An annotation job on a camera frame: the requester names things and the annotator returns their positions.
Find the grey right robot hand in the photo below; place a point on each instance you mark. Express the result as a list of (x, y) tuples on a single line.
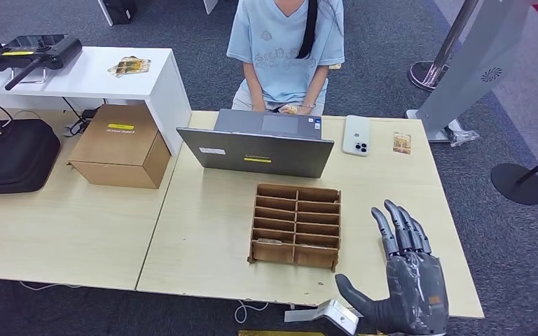
[(413, 297)]

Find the wooden card organizer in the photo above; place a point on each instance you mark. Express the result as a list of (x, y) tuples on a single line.
[(271, 252)]

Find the key card in organizer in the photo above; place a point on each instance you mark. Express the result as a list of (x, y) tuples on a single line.
[(269, 241)]

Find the gold printed card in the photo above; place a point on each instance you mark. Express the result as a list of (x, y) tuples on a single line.
[(402, 143)]

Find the person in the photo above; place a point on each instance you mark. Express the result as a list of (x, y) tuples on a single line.
[(283, 46)]

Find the gold card stack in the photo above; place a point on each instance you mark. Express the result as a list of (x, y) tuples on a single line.
[(132, 66)]

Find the black stanchion base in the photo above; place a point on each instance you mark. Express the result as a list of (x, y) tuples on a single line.
[(517, 185)]

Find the clear plastic wrap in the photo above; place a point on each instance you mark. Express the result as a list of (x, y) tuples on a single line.
[(464, 137)]

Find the white smartphone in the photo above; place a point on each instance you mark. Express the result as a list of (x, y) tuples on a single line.
[(356, 132)]

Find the grey laptop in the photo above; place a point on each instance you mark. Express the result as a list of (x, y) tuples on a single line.
[(250, 153)]

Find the grey kiosk stand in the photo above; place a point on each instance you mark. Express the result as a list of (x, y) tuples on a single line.
[(468, 69)]

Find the cardboard box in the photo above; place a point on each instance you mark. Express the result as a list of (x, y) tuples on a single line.
[(111, 143)]

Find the white side table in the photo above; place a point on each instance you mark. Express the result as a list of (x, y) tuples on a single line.
[(88, 76)]

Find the black computer tower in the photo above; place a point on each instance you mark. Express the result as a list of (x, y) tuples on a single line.
[(119, 10)]

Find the black carry case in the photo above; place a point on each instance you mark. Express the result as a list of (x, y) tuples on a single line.
[(14, 157)]

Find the black remote controller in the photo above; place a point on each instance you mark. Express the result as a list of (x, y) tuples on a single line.
[(41, 48)]

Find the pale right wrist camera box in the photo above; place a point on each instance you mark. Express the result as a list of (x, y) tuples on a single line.
[(341, 317)]

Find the white under-desk bracket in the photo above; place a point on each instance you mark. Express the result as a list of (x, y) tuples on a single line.
[(301, 315)]

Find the chrome stanchion post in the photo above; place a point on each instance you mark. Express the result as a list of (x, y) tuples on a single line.
[(424, 74)]

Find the white desk frame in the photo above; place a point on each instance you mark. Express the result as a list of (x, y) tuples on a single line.
[(210, 5)]

